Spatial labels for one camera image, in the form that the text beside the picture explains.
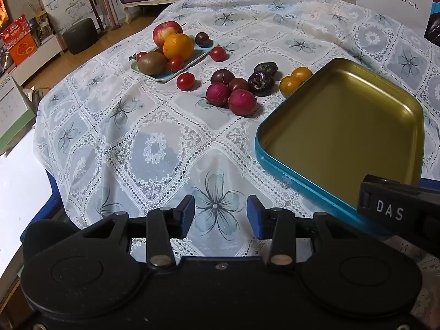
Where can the dark purple plum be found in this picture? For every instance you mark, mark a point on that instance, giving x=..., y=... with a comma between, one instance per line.
x=239, y=84
x=222, y=75
x=202, y=39

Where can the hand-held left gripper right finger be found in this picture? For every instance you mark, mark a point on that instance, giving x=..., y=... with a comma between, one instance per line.
x=255, y=218

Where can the white low cabinet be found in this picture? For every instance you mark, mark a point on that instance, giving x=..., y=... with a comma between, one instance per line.
x=37, y=62

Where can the dark shiny bag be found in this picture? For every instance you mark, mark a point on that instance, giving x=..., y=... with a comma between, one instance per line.
x=433, y=25

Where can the white lace floral tablecloth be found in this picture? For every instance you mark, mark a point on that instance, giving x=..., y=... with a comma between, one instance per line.
x=154, y=137

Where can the large orange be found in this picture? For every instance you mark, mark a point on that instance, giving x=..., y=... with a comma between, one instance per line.
x=178, y=46

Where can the light green rectangular plate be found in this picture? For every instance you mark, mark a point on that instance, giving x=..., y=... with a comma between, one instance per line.
x=192, y=62

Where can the blue chair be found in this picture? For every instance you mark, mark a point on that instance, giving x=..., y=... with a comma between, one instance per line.
x=51, y=199

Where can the white paper bag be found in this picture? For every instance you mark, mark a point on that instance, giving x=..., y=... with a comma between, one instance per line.
x=392, y=3

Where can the gold tin tray blue rim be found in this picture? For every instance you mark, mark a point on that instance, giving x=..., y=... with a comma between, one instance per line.
x=340, y=127

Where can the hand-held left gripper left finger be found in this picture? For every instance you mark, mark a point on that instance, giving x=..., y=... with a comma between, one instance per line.
x=186, y=215

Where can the orange box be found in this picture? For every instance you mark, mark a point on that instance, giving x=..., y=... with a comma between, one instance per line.
x=23, y=51

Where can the small cherry tomato with stem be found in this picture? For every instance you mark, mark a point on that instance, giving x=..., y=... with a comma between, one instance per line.
x=141, y=55

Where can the red radish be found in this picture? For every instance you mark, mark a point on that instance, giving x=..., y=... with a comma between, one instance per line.
x=242, y=102
x=217, y=94

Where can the brown kiwi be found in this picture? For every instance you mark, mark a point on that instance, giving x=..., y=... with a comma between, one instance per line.
x=151, y=64

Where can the small orange tangerine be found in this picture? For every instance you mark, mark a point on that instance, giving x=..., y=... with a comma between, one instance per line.
x=302, y=73
x=289, y=86

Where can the white cartoon print cabinet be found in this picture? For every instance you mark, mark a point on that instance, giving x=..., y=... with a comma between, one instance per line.
x=62, y=0

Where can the red gift box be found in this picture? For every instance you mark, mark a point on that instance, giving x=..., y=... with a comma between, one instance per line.
x=15, y=29

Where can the black round ottoman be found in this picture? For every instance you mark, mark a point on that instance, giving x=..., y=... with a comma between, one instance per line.
x=80, y=36

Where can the red apple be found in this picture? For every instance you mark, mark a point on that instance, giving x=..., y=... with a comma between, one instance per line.
x=164, y=30

